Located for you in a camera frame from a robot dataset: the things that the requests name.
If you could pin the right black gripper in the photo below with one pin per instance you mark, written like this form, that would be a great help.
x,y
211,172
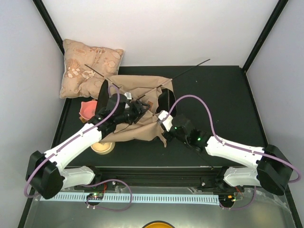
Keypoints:
x,y
168,138

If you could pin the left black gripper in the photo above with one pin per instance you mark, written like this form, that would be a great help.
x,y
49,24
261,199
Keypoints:
x,y
139,111

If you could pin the beige pet tent fabric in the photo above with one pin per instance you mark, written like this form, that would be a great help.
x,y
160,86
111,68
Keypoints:
x,y
141,100

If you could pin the black tent pole two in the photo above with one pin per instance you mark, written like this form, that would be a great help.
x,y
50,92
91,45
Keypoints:
x,y
171,79

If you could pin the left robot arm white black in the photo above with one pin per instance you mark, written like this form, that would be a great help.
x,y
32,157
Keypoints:
x,y
47,172

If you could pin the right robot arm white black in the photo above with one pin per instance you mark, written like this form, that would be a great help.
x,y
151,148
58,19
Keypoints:
x,y
263,167

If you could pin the pink pet bowl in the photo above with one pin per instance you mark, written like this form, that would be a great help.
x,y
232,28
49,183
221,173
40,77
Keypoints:
x,y
87,110

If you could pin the yellow pet bowl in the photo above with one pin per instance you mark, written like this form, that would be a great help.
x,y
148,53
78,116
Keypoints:
x,y
103,148

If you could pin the beige patterned pillow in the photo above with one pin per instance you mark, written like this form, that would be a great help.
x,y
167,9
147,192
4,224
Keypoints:
x,y
86,68

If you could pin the yellow round object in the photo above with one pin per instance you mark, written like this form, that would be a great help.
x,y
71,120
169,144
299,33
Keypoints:
x,y
158,224

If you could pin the small electronics board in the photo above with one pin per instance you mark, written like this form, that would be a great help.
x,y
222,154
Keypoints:
x,y
95,196

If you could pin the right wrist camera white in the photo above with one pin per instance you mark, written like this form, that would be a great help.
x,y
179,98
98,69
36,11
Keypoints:
x,y
165,120

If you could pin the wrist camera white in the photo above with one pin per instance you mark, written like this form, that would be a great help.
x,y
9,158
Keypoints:
x,y
165,120
128,95

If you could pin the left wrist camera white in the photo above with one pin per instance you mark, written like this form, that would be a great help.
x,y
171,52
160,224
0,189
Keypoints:
x,y
128,95

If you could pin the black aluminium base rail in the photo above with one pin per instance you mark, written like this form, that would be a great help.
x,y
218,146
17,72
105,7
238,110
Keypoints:
x,y
202,178

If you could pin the white slotted cable duct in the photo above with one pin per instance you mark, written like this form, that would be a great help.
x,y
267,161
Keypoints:
x,y
139,198

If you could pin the left black frame post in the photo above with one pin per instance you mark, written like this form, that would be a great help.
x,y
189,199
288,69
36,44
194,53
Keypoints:
x,y
40,6

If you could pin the black frame post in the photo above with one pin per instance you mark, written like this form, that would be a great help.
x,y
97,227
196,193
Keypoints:
x,y
274,16
40,6

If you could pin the right black frame post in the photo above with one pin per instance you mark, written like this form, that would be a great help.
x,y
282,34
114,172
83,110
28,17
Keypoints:
x,y
274,16

